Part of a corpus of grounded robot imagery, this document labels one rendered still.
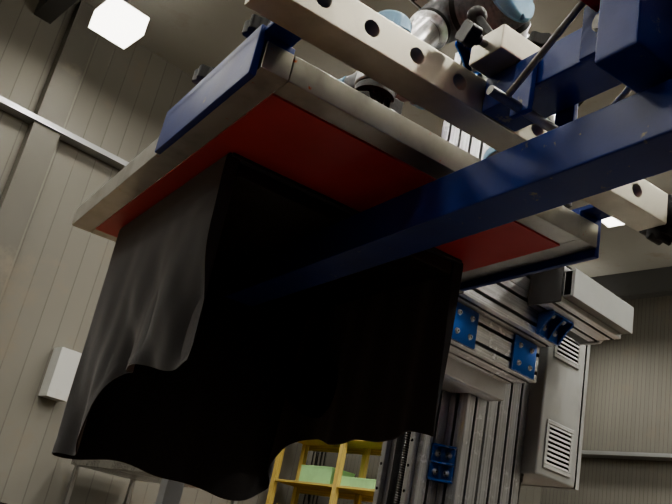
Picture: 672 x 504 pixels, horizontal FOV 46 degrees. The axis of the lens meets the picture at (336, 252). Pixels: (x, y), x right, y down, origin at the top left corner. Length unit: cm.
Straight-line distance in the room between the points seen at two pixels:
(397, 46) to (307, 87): 12
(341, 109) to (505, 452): 133
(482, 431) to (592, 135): 132
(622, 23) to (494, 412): 143
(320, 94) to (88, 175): 851
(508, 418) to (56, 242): 742
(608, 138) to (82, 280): 854
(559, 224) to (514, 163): 29
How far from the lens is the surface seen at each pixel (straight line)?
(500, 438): 213
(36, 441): 893
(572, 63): 93
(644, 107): 82
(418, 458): 199
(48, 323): 899
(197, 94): 111
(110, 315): 142
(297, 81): 97
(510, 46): 101
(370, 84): 136
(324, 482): 959
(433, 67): 99
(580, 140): 86
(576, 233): 122
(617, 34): 82
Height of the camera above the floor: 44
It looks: 21 degrees up
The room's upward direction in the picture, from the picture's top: 12 degrees clockwise
